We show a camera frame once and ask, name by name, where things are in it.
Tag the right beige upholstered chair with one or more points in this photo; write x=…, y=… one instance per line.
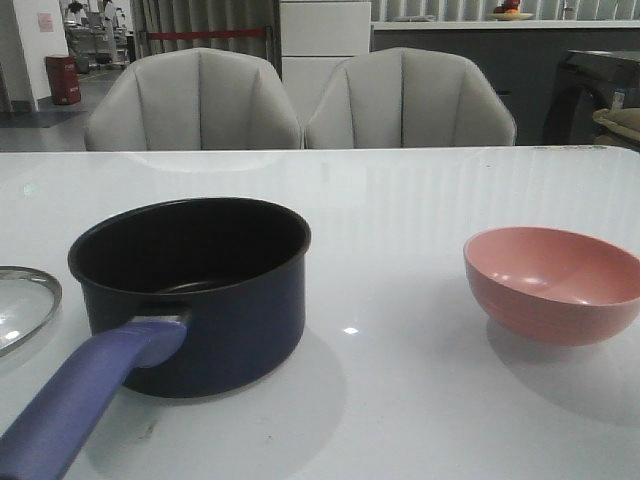
x=408, y=98

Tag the white cabinet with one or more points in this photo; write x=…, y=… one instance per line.
x=315, y=36

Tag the beige upholstered chair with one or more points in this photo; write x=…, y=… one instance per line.
x=408, y=98
x=195, y=99

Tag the stanchion post with red belt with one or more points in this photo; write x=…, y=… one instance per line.
x=144, y=39

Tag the fruit plate on counter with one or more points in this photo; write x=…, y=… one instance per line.
x=509, y=10

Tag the grey counter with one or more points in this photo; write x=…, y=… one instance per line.
x=518, y=57

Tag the dark appliance at right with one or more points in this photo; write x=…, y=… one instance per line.
x=585, y=82

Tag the pink bowl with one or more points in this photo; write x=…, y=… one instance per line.
x=551, y=285

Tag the beige cushion at right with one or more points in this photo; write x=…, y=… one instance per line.
x=618, y=127

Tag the red trash bin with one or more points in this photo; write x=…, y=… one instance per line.
x=63, y=80

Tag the left beige upholstered chair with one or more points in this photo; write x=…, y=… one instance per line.
x=195, y=99

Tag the glass pot lid blue knob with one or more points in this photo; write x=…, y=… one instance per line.
x=30, y=298

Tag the dark blue saucepan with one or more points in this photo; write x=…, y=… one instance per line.
x=185, y=299

